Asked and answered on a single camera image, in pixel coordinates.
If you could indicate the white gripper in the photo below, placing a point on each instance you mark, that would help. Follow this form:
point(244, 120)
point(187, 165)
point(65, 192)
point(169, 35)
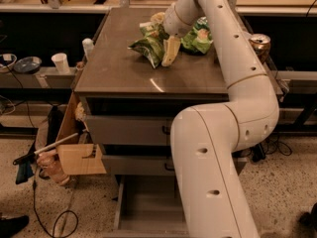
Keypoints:
point(171, 25)

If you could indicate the green jalapeno chip bag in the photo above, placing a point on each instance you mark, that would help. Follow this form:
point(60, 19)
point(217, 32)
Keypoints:
point(150, 45)

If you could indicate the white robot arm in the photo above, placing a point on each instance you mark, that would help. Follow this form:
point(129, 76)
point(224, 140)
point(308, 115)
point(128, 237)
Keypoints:
point(204, 137)

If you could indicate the light green chip bag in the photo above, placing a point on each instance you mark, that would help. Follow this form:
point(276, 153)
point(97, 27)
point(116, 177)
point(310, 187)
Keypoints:
point(198, 40)

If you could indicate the grey drawer cabinet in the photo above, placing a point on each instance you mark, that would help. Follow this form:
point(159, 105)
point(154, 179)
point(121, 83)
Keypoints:
point(115, 72)

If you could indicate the top grey drawer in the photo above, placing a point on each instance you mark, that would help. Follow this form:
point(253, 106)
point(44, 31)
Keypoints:
point(129, 130)

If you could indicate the grey drawer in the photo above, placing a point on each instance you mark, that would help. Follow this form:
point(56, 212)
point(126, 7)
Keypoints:
point(138, 165)
point(129, 130)

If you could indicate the middle grey drawer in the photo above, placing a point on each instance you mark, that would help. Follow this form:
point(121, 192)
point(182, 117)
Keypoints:
point(138, 165)

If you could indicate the open bottom drawer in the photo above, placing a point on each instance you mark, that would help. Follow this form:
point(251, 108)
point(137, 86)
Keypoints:
point(148, 207)

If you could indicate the white plastic bottle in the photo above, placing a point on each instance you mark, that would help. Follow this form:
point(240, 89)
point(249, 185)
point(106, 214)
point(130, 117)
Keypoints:
point(88, 46)

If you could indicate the crushed gold soda can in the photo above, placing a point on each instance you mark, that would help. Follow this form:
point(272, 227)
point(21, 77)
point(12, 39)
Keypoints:
point(261, 46)

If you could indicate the white paper cup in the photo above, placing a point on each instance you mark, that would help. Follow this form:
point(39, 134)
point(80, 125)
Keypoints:
point(61, 63)

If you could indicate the dark round plate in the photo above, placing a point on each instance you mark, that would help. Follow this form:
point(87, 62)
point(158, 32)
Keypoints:
point(28, 65)

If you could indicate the cardboard box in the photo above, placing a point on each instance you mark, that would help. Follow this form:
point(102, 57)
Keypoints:
point(78, 155)

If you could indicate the white bowl on shelf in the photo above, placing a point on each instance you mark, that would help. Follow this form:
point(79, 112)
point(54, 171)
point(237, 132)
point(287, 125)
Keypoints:
point(7, 62)

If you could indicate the plastic wrapped package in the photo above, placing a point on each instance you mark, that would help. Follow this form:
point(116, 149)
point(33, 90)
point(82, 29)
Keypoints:
point(50, 168)

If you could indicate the black shoe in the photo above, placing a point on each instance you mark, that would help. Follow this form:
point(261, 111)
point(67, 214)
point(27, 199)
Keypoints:
point(11, 226)

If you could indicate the white stick black handle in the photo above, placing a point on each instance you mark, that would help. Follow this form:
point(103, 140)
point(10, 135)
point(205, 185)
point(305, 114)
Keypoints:
point(24, 158)

